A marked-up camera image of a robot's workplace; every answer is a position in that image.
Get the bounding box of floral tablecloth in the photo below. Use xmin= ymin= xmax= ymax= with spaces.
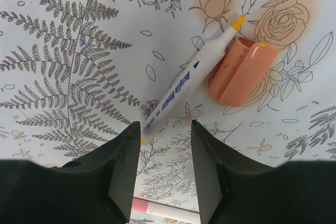
xmin=1 ymin=0 xmax=335 ymax=212

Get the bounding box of white pink marker pen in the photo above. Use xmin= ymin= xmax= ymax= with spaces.
xmin=132 ymin=197 xmax=201 ymax=223

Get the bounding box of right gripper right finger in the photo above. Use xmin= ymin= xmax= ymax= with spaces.
xmin=191 ymin=121 xmax=335 ymax=223

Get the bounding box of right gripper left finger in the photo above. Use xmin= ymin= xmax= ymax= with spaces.
xmin=1 ymin=122 xmax=141 ymax=223

